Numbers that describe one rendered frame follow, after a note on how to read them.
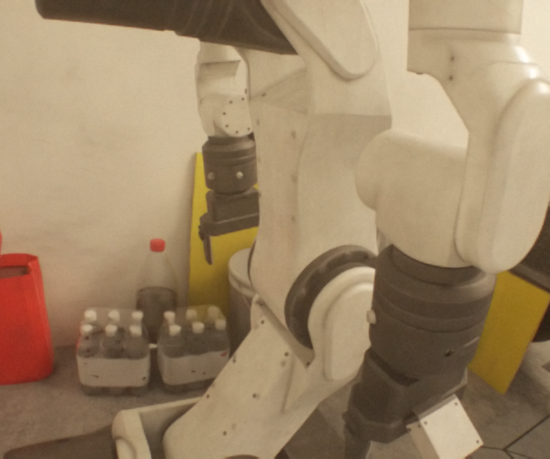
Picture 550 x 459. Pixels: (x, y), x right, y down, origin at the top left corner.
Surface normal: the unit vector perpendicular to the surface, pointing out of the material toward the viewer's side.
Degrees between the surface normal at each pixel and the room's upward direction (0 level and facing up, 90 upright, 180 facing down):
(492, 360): 90
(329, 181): 90
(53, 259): 90
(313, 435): 0
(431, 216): 101
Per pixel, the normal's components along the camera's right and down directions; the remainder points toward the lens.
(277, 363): -0.70, -0.43
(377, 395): -0.90, 0.22
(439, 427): 0.18, -0.59
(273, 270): -0.88, -0.03
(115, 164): 0.44, 0.37
